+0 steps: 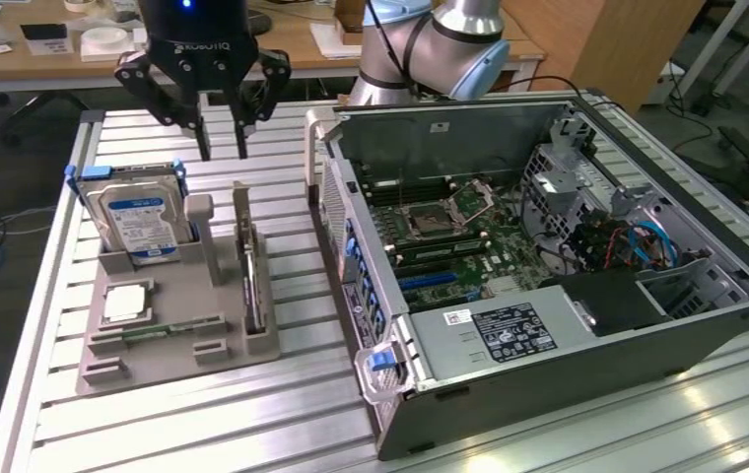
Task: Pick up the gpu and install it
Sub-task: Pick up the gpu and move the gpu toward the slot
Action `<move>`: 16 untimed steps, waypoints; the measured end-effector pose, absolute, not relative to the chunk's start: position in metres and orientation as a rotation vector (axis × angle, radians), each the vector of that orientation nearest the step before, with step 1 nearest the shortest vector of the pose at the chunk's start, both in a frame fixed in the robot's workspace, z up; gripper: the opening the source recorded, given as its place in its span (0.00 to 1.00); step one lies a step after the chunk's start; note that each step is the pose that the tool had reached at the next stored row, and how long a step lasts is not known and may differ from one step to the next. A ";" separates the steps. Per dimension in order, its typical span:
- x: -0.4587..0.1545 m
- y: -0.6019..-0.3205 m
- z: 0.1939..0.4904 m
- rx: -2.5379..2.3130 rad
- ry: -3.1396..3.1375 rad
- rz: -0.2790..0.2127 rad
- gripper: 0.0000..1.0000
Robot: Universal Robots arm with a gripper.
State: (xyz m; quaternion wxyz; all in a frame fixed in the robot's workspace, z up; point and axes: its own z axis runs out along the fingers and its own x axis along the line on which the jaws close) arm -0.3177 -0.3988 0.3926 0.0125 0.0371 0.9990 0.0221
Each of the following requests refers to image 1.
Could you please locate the graphics card with bracket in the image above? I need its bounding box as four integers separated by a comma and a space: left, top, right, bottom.
230, 180, 271, 337

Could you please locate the red wire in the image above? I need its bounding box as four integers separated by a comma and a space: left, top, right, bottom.
606, 228, 636, 268

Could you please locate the green RAM stick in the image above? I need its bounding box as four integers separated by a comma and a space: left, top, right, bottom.
119, 318, 210, 343

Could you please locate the hard disk in blue caddy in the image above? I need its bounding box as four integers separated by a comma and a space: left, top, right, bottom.
63, 158, 193, 262

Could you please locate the RAM stick with white label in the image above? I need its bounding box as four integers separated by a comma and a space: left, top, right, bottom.
389, 237, 489, 265

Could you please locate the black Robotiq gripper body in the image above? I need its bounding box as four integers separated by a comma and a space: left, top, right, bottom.
137, 0, 261, 94

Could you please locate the black cable behind case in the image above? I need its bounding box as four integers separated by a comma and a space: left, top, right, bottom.
490, 75, 613, 105

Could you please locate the silver CPU chip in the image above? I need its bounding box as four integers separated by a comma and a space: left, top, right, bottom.
102, 286, 150, 319

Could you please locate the white tape roll on box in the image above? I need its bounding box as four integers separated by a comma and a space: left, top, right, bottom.
78, 27, 139, 63

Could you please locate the CPU socket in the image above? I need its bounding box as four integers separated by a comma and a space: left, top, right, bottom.
399, 201, 462, 241

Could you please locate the green motherboard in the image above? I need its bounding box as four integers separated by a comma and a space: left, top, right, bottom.
357, 171, 572, 312

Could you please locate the black round lamp base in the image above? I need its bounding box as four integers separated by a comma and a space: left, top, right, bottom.
246, 8, 274, 36

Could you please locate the open black PC case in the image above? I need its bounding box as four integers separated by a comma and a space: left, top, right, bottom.
303, 95, 749, 462

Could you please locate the metal socket cover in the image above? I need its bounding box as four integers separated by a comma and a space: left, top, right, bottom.
445, 177, 505, 214

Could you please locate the white paper stack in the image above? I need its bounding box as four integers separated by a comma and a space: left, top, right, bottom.
309, 21, 366, 61

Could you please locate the blue wire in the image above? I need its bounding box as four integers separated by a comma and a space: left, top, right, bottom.
632, 223, 682, 270

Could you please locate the wooden desk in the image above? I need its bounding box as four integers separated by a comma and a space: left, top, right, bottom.
0, 0, 548, 96

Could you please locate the metal disk bay cage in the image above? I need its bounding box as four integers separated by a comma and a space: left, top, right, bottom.
519, 142, 613, 238

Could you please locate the grey power supply unit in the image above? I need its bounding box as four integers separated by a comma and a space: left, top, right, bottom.
406, 287, 598, 384

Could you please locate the blue expansion slot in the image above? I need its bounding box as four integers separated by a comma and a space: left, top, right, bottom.
398, 268, 462, 293

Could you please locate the wooden cabinet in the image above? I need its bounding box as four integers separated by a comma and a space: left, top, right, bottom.
498, 0, 708, 112

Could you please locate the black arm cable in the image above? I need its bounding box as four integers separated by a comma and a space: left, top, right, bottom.
362, 0, 417, 96

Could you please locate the grey parts rack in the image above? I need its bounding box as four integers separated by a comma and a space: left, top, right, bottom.
75, 192, 282, 396

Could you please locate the white box with black lid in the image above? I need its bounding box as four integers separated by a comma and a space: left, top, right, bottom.
19, 23, 75, 57

